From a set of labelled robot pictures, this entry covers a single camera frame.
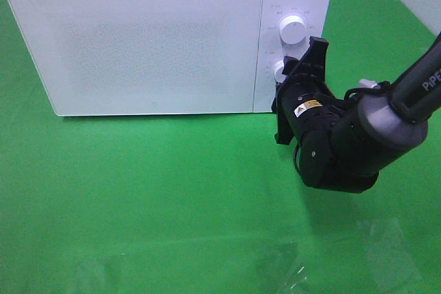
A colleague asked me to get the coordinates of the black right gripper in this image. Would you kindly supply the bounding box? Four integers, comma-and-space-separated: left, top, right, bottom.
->
273, 36, 340, 145

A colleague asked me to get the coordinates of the white round knob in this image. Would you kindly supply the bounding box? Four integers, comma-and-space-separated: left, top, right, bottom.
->
279, 14, 307, 45
274, 61, 286, 83

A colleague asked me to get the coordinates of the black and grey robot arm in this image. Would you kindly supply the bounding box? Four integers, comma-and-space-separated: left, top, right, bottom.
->
271, 36, 440, 193

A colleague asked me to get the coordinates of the green table cloth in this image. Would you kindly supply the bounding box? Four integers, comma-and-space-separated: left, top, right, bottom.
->
1, 0, 440, 293

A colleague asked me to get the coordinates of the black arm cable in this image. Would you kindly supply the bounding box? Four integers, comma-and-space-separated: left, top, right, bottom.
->
292, 145, 304, 176

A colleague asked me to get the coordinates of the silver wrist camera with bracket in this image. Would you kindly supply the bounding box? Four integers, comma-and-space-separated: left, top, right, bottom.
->
358, 78, 380, 89

